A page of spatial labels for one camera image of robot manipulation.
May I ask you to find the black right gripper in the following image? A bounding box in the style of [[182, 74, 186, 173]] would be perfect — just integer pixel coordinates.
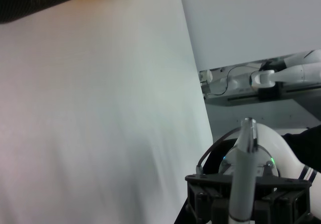
[[185, 174, 313, 224]]

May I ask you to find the grey and white pen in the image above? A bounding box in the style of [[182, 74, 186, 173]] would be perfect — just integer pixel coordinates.
[[228, 117, 259, 224]]

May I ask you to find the black mesh pen holder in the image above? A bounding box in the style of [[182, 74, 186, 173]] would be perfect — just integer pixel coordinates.
[[0, 0, 111, 25]]

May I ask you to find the black robot torso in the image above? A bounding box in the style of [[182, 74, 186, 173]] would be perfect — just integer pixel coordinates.
[[174, 125, 321, 224]]

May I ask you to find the grey robot lift column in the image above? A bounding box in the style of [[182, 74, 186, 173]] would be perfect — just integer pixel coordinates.
[[204, 82, 321, 106]]

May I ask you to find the white humanoid robot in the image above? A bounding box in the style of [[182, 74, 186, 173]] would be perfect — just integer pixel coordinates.
[[199, 49, 321, 94]]

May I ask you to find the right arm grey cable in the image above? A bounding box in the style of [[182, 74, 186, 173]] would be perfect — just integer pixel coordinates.
[[195, 127, 241, 176]]

